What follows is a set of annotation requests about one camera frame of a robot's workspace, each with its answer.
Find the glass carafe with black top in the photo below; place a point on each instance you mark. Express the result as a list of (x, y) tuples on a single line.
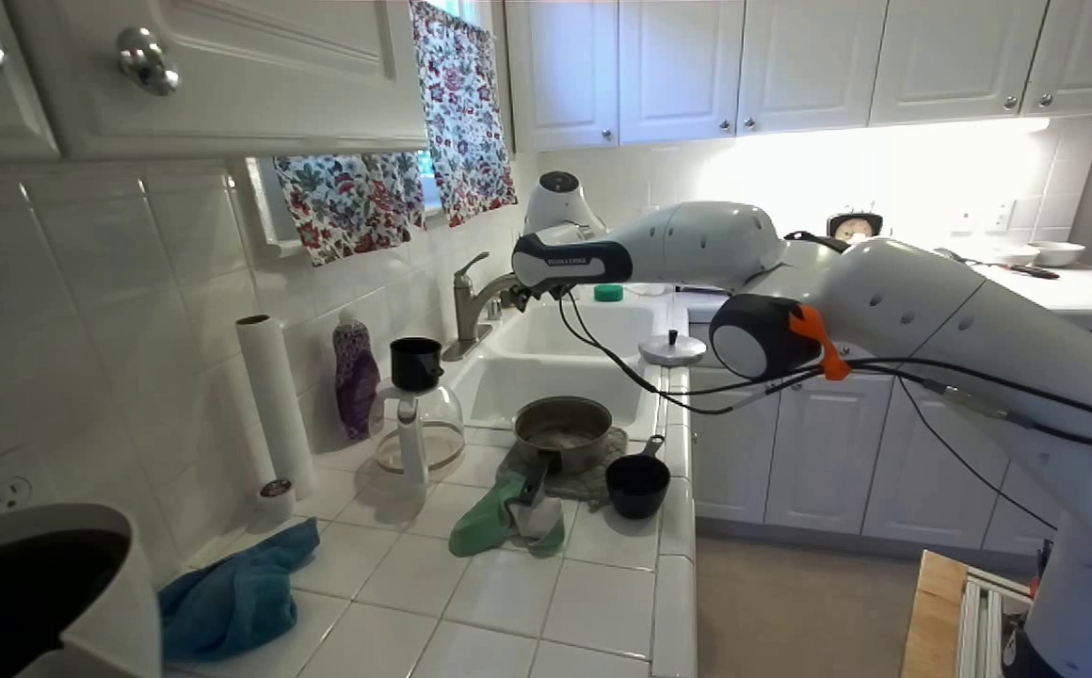
[(420, 420)]

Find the small black measuring cup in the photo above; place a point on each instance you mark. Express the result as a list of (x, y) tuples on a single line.
[(638, 488)]

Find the green cloth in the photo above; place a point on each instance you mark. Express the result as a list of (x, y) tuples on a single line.
[(488, 521)]

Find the white upper cabinets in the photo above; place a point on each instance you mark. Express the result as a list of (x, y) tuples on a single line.
[(697, 61)]

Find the black and white kettle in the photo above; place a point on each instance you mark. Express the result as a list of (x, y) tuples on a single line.
[(853, 226)]

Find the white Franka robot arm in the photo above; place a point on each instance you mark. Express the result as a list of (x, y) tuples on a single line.
[(945, 315)]

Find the blue cloth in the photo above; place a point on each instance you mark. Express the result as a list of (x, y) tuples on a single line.
[(231, 597)]

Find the white wall outlet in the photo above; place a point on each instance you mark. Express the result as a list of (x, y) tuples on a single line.
[(1, 488)]

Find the white paper towel roll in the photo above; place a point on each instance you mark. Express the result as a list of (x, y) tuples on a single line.
[(274, 402)]

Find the metal cooking pot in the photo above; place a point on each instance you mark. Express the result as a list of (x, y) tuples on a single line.
[(561, 426)]

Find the white bowl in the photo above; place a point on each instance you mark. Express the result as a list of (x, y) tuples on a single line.
[(1061, 250)]

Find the white cabinets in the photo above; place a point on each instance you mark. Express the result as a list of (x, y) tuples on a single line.
[(697, 61), (823, 454)]

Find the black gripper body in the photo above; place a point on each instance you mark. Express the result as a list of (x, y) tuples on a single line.
[(541, 297)]

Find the aluminium mounting frame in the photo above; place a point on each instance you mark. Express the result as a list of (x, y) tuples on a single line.
[(992, 623)]

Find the white lower cabinets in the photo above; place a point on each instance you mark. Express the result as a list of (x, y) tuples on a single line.
[(823, 454)]

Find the white double sink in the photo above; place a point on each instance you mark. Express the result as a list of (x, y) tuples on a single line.
[(531, 387)]

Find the green sponge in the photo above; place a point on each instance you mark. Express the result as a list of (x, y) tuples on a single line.
[(606, 297)]

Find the floral side curtain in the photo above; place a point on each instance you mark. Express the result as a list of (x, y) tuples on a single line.
[(462, 116)]

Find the white cabinet door, wide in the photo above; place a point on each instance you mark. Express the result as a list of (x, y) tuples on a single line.
[(258, 78)]

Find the brushed metal tap faucet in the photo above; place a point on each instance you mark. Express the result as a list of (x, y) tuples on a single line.
[(471, 310)]

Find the purple bottle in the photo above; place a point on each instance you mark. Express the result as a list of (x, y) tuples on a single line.
[(354, 378)]

